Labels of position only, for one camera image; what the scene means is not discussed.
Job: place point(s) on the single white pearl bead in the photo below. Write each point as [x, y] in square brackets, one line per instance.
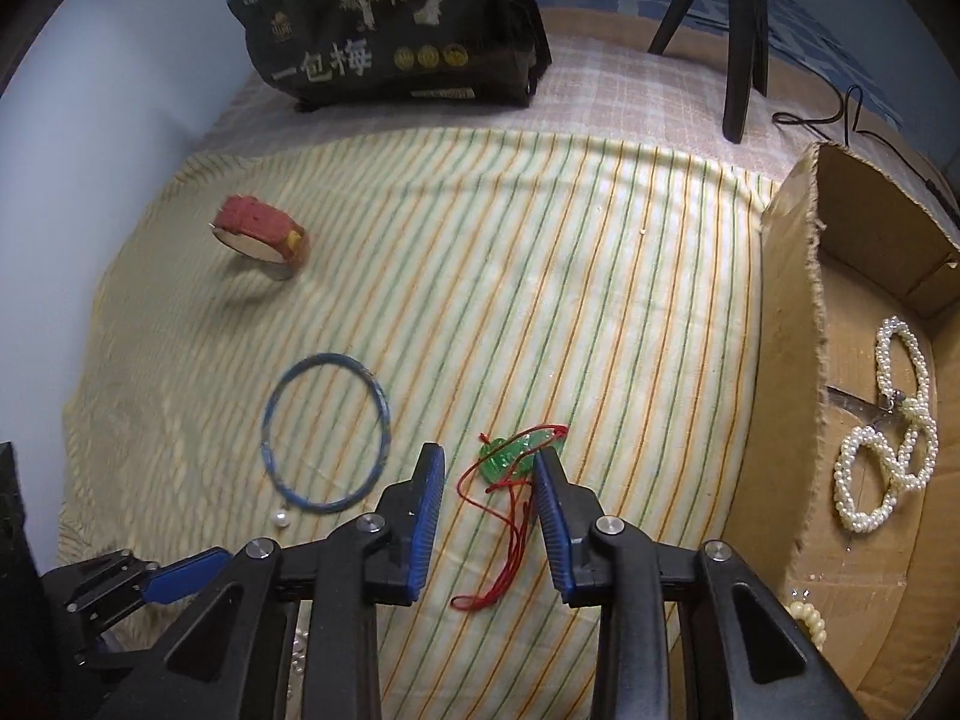
[281, 519]

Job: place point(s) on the pale plaid bed sheet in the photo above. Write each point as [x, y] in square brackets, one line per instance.
[615, 105]

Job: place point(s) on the brown cardboard box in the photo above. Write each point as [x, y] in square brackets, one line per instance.
[787, 315]

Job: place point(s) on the blue bangle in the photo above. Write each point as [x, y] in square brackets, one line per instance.
[328, 358]

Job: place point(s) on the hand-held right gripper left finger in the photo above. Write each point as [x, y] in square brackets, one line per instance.
[424, 521]

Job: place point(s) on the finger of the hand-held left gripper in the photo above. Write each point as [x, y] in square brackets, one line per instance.
[184, 570]

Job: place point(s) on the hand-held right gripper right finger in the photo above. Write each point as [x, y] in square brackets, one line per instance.
[551, 529]

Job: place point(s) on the yellow striped cloth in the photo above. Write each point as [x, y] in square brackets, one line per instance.
[525, 277]

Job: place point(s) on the brown bed mat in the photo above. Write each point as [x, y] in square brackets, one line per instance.
[795, 75]

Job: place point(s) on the black printed snack bag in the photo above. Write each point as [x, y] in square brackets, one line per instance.
[375, 30]

